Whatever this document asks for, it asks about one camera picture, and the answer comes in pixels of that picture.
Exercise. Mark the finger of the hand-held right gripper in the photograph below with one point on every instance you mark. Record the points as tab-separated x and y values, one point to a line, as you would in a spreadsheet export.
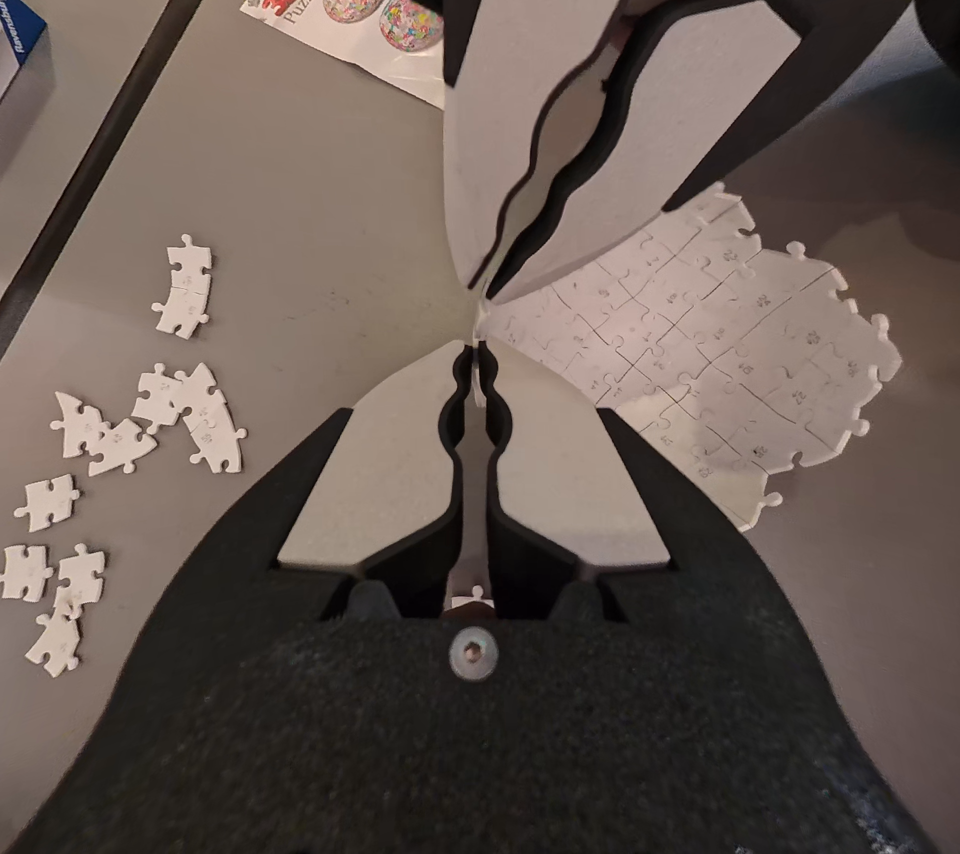
525	6
690	104

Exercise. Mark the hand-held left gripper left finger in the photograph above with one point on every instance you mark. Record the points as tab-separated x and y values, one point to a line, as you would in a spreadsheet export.
375	486

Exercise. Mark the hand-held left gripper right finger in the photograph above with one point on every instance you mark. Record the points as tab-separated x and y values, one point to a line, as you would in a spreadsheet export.
585	486

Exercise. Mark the partly built white puzzle ball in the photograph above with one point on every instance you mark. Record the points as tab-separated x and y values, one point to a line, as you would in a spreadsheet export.
712	359

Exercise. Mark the puzzle pieces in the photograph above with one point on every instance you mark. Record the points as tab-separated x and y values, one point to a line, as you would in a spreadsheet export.
184	284

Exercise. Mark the single white puzzle piece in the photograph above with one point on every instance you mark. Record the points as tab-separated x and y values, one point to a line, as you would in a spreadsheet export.
472	599

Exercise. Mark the colourful puzzle box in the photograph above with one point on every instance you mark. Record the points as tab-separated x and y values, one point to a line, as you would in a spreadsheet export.
19	44

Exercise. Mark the printed instruction leaflet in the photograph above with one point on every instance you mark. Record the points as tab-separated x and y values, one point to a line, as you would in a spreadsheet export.
315	21

